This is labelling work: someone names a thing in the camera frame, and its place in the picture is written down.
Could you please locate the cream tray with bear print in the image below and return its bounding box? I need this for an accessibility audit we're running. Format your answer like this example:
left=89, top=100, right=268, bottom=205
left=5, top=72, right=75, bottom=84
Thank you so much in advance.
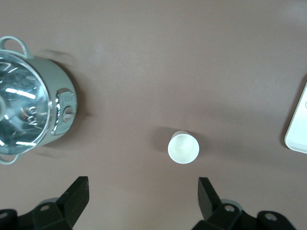
left=284, top=75, right=307, bottom=154

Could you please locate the brown table cover mat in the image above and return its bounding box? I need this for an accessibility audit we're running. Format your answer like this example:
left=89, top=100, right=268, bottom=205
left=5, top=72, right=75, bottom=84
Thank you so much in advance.
left=0, top=0, right=307, bottom=230

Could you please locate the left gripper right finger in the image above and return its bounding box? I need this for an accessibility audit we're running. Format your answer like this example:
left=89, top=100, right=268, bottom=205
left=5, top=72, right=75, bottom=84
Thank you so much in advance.
left=191, top=176, right=295, bottom=230

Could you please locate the sage green electric pot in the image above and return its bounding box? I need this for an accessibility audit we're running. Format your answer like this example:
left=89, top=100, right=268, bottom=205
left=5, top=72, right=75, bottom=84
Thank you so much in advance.
left=0, top=35, right=79, bottom=166

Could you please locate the glass pot lid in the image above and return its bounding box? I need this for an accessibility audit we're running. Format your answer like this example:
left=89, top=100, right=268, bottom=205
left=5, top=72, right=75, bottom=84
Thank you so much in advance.
left=0, top=49, right=54, bottom=154

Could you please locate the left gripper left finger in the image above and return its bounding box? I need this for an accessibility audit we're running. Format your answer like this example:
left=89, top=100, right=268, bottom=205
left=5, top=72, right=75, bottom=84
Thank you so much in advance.
left=0, top=176, right=90, bottom=230

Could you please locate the white plastic cup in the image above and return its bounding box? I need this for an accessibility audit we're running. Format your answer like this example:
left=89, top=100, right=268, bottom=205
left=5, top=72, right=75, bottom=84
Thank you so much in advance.
left=167, top=130, right=200, bottom=165

